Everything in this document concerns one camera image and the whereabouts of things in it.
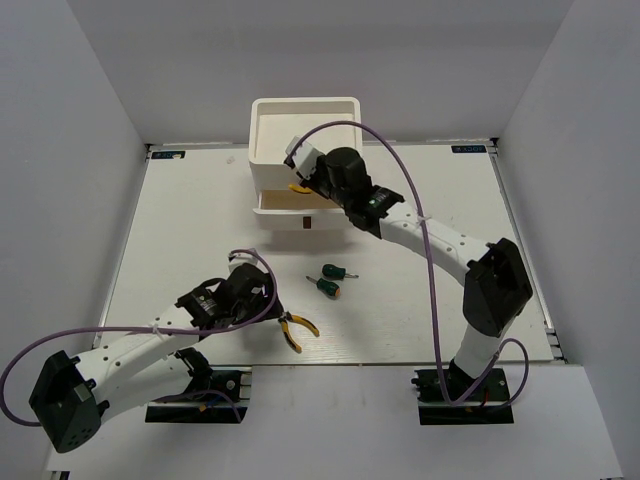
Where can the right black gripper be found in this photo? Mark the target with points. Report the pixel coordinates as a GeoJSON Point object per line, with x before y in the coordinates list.
{"type": "Point", "coordinates": [320, 166]}

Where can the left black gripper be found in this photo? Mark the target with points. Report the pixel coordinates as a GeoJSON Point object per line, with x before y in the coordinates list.
{"type": "Point", "coordinates": [264, 302]}

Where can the yellow needle-nose pliers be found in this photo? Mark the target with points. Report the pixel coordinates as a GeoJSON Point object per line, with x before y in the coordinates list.
{"type": "Point", "coordinates": [288, 322]}
{"type": "Point", "coordinates": [299, 189]}

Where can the white drawer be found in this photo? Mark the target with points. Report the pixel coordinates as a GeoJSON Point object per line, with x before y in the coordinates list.
{"type": "Point", "coordinates": [285, 210]}

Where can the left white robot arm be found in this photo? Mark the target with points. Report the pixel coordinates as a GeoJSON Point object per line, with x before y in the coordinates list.
{"type": "Point", "coordinates": [75, 395]}

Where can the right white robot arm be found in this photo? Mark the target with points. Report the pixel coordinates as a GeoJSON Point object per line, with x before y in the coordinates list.
{"type": "Point", "coordinates": [496, 287]}

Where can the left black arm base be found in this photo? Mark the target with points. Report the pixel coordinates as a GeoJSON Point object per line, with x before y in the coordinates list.
{"type": "Point", "coordinates": [213, 395]}

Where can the green stubby phillips screwdriver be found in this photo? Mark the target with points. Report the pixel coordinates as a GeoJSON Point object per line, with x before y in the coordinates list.
{"type": "Point", "coordinates": [329, 288]}

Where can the green stubby flat screwdriver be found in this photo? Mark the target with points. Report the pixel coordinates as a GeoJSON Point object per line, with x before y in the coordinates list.
{"type": "Point", "coordinates": [334, 272]}

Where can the right blue corner label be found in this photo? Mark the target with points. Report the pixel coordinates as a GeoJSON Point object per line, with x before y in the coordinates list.
{"type": "Point", "coordinates": [468, 149]}

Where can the blue corner label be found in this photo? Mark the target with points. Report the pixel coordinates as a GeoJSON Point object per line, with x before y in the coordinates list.
{"type": "Point", "coordinates": [468, 149]}
{"type": "Point", "coordinates": [167, 155]}

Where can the left blue corner label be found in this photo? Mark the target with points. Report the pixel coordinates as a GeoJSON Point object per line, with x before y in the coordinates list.
{"type": "Point", "coordinates": [167, 155]}

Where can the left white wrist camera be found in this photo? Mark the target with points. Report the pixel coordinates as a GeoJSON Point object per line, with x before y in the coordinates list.
{"type": "Point", "coordinates": [237, 259]}

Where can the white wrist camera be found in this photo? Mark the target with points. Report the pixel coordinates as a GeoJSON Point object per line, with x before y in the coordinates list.
{"type": "Point", "coordinates": [302, 160]}
{"type": "Point", "coordinates": [237, 259]}

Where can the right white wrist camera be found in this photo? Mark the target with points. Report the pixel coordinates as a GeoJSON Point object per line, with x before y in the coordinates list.
{"type": "Point", "coordinates": [302, 160]}

